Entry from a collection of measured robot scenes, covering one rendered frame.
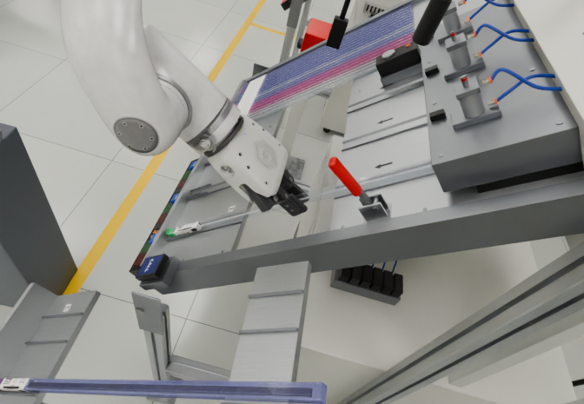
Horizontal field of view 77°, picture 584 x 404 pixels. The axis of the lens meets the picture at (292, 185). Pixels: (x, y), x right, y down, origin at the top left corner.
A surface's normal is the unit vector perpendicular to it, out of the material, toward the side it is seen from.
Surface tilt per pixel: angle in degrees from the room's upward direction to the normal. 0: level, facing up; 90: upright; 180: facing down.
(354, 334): 0
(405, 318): 0
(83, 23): 52
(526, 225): 90
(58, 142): 0
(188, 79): 37
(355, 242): 90
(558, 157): 90
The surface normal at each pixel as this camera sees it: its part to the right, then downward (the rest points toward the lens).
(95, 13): -0.19, -0.03
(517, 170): -0.19, 0.71
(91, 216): 0.22, -0.64
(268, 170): 0.74, -0.32
